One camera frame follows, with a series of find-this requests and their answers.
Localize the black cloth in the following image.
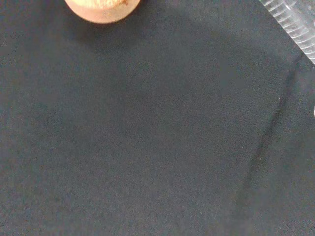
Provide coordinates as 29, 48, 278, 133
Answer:
0, 0, 315, 236

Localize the cork ring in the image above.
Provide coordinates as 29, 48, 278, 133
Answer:
64, 0, 142, 24

